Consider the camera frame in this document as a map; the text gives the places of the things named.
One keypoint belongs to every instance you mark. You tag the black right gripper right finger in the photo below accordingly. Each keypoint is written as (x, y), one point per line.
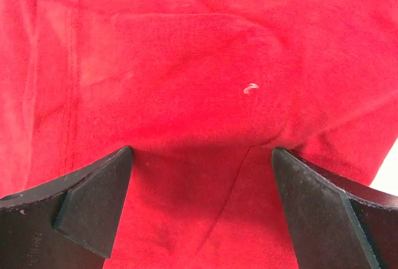
(333, 221)

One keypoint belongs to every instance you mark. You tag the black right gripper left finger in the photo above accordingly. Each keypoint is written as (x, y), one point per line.
(69, 222)

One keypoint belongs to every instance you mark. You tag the red t shirt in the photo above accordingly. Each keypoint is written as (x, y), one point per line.
(202, 90)

